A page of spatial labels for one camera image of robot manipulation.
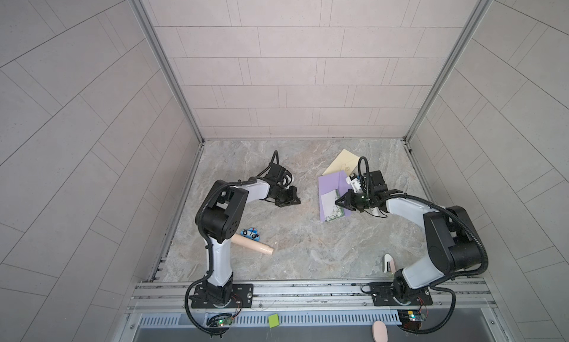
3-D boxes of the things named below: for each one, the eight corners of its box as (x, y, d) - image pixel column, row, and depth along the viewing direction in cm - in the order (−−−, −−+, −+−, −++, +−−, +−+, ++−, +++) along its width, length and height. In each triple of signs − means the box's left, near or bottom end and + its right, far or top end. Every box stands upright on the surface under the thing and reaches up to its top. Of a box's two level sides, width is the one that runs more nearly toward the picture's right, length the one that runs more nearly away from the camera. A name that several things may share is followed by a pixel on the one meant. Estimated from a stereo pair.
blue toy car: (240, 235, 86) (239, 233, 84) (245, 226, 88) (244, 224, 87) (258, 241, 84) (257, 239, 83) (262, 232, 87) (261, 230, 85)
